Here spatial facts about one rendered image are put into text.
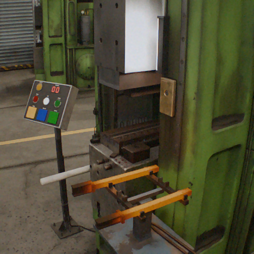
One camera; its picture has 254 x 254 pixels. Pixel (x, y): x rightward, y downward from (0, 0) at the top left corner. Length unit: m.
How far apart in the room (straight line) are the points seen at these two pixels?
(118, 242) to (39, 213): 1.51
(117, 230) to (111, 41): 0.92
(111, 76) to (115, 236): 0.78
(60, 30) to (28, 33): 3.13
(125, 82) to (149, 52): 0.19
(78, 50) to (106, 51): 4.87
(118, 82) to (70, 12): 4.89
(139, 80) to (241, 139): 0.62
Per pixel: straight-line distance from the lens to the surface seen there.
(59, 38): 6.48
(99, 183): 1.36
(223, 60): 1.55
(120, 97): 1.93
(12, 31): 9.52
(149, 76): 1.69
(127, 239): 1.48
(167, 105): 1.50
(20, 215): 2.89
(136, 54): 1.55
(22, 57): 9.61
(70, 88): 2.02
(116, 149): 1.72
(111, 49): 1.62
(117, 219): 1.17
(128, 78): 1.61
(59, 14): 6.53
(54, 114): 2.04
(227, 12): 1.54
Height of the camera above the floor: 1.67
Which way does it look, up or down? 21 degrees down
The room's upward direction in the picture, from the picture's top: 1 degrees clockwise
